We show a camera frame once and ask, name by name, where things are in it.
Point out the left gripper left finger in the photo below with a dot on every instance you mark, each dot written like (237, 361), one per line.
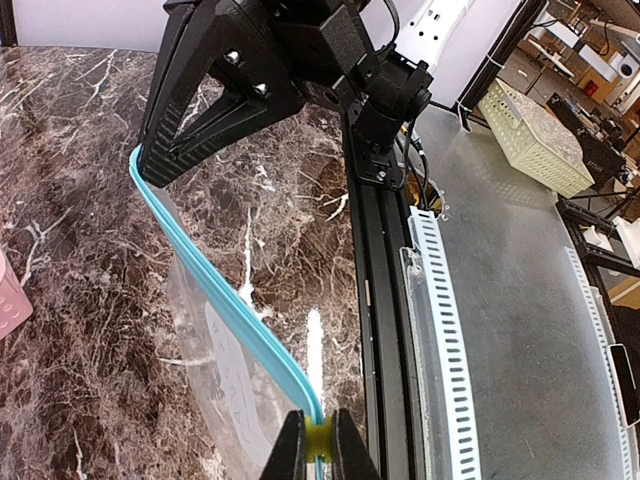
(287, 460)

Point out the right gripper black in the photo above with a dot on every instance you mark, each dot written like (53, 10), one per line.
(268, 56)

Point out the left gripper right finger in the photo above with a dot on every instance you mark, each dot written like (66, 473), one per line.
(350, 457)

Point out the clear zip top bag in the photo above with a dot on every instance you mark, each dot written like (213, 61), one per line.
(245, 381)

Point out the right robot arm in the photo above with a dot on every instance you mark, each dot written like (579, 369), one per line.
(374, 120)

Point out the clear acrylic plate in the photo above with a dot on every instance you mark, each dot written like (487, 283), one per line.
(427, 364)

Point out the pink plastic basket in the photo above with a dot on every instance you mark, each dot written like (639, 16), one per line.
(15, 307)

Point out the cream plastic basket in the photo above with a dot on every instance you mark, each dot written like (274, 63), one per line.
(534, 141)

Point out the black front frame rail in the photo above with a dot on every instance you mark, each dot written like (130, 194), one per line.
(379, 219)

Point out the white slotted cable duct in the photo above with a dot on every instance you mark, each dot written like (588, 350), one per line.
(462, 444)

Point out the left black corner post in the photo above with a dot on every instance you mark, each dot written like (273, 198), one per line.
(8, 32)

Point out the black corner post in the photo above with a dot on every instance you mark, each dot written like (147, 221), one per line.
(8, 32)
(516, 28)

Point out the right black corner post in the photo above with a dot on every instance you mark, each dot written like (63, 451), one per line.
(516, 28)

